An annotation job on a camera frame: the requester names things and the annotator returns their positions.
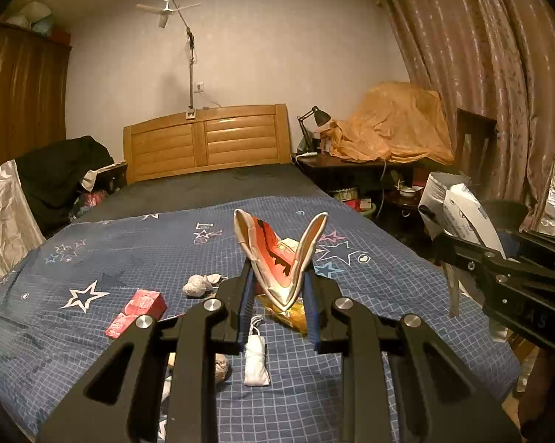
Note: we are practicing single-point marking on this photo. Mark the crumpled white tissue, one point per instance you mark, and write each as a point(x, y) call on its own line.
point(197, 286)

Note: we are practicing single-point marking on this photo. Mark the red patterned bag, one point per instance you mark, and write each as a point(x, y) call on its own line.
point(90, 200)

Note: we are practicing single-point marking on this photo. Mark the red carton box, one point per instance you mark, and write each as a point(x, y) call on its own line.
point(139, 307)

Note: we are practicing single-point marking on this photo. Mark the green plastic basin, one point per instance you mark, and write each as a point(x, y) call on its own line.
point(367, 211)

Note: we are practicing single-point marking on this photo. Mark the white face mask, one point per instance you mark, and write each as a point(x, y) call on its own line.
point(254, 360)

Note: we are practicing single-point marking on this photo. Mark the black desk lamp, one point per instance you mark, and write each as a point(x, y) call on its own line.
point(322, 116)

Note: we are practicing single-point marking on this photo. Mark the black jacket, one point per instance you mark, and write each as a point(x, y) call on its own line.
point(51, 175)

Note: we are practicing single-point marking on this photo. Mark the white printed packet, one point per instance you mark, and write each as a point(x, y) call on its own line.
point(471, 217)

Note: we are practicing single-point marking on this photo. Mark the white ceiling fan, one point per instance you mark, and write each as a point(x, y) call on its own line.
point(167, 8)

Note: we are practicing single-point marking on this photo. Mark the brown patterned curtain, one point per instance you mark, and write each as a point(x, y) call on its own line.
point(489, 55)

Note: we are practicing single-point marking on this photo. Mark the yellow snack wrapper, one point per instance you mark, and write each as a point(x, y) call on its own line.
point(291, 317)

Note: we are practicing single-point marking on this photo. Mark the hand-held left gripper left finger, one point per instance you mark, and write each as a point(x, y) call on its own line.
point(248, 307)

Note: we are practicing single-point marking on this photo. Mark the white plastic bucket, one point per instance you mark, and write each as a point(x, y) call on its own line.
point(432, 194)

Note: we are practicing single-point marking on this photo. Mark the dark wooden frame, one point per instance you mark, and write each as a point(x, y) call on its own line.
point(476, 138)

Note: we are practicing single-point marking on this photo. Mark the white and blue bundle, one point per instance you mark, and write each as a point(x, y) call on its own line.
point(33, 18)

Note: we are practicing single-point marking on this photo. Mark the dark grey bed sheet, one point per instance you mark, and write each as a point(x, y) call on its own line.
point(203, 189)

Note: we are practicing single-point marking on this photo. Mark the dark wooden desk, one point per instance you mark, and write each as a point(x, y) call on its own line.
point(333, 164)

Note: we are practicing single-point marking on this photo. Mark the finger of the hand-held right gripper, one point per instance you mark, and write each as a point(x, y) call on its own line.
point(540, 247)
point(466, 254)

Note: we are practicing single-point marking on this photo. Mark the silver foil cloth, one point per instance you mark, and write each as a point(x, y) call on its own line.
point(5, 221)

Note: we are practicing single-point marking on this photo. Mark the red and silver snack bag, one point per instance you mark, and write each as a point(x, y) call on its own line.
point(277, 263)

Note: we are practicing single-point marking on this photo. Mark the brown wooden wardrobe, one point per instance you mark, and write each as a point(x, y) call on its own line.
point(24, 92)

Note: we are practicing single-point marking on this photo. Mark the dark round side table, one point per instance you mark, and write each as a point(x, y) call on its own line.
point(399, 203)

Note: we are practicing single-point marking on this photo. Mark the orange cloth cover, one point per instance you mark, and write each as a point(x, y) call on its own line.
point(388, 120)

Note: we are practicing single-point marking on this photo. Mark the metal clamp pole stand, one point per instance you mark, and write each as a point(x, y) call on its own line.
point(191, 78)

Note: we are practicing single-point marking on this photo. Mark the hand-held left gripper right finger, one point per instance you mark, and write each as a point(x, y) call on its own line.
point(312, 309)

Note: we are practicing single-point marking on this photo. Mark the blue checked star blanket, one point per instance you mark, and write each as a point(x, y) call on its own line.
point(120, 249)

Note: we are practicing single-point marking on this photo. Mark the wooden headboard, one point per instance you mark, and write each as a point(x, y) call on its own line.
point(167, 143)

